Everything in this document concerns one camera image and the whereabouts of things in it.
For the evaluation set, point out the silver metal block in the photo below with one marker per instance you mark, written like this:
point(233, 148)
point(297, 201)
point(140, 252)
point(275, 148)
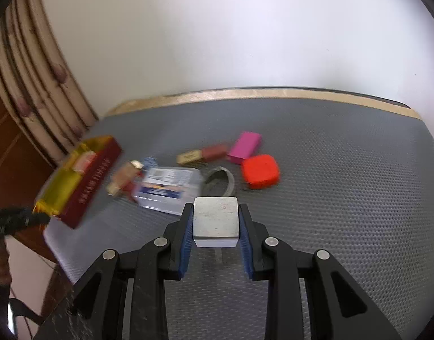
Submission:
point(215, 219)

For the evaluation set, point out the small brown and gold box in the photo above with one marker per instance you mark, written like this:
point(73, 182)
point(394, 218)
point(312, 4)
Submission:
point(124, 177)

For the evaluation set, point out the pink rectangular box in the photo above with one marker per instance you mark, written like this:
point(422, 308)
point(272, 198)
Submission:
point(243, 147)

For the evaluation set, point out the red square case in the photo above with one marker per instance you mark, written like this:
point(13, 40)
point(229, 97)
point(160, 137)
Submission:
point(260, 171)

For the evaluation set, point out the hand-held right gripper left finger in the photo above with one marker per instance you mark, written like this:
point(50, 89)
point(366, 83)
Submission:
point(183, 251)

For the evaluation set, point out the floral striped curtain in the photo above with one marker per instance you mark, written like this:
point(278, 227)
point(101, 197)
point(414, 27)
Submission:
point(36, 88)

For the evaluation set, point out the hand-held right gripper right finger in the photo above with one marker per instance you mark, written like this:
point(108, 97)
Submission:
point(246, 251)

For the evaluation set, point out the brown and gold lipstick box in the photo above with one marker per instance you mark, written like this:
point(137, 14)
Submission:
point(208, 153)

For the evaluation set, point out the brown wooden cabinet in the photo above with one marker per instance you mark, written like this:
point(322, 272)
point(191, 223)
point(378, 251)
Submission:
point(15, 156)

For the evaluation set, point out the clear plastic card case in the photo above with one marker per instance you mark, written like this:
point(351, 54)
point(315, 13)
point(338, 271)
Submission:
point(164, 186)

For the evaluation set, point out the grey mesh mat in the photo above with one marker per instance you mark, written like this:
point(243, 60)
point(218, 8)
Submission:
point(337, 184)

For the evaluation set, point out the red box with gold lining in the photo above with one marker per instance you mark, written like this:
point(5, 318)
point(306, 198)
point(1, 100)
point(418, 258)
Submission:
point(93, 180)

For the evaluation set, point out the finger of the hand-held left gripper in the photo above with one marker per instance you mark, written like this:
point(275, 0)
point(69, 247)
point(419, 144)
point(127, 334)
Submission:
point(11, 220)

